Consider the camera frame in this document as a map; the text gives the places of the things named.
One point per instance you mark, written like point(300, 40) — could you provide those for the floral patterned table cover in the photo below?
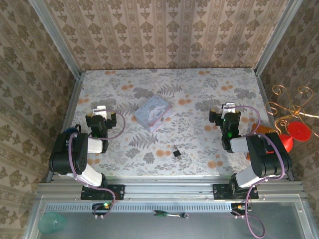
point(174, 82)

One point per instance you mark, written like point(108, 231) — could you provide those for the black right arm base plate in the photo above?
point(219, 191)

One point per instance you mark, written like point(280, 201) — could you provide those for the red hourglass shaped object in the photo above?
point(299, 132)

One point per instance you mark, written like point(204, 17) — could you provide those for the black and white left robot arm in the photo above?
point(67, 154)

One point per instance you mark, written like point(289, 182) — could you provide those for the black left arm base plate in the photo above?
point(117, 191)

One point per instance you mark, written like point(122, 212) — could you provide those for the aluminium right corner post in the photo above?
point(275, 37)

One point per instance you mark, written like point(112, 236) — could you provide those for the orange wooden block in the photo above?
point(259, 129)

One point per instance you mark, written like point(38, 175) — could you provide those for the aluminium corner post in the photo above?
point(57, 37)
point(275, 37)

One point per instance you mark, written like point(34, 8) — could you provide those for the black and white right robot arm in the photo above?
point(264, 154)

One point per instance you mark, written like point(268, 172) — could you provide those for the aluminium left corner post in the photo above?
point(57, 37)

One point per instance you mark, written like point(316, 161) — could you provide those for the cartoon print tin box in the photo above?
point(152, 112)

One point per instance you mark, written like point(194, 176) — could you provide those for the grey metal lower tray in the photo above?
point(149, 229)

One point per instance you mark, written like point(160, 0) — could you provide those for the teal plastic cup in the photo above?
point(51, 224)

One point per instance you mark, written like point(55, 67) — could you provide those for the aluminium rail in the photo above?
point(74, 99)
point(264, 99)
point(169, 189)

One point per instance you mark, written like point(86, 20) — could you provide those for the aluminium front rail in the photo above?
point(169, 189)

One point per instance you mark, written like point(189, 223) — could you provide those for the round cup with leaf print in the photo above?
point(71, 130)

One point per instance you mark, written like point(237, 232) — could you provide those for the aluminium right side rail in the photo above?
point(264, 99)

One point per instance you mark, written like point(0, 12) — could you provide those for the aluminium left side rail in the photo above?
point(74, 99)

